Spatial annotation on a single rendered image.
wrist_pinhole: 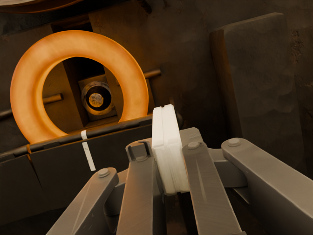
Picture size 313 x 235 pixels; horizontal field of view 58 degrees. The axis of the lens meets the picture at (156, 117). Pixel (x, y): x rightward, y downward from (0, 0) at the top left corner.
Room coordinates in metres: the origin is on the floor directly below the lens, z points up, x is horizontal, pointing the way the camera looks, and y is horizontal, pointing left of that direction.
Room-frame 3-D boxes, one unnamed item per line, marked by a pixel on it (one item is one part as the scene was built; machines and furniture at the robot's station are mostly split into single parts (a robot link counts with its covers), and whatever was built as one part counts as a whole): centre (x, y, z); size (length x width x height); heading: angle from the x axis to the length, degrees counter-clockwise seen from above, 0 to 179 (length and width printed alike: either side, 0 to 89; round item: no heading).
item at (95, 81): (0.64, 0.08, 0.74); 0.30 x 0.06 x 0.07; 176
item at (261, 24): (0.39, -0.14, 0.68); 0.11 x 0.08 x 0.24; 176
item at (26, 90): (0.39, 0.09, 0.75); 0.18 x 0.03 x 0.18; 87
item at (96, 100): (0.55, 0.08, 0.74); 0.17 x 0.04 x 0.04; 176
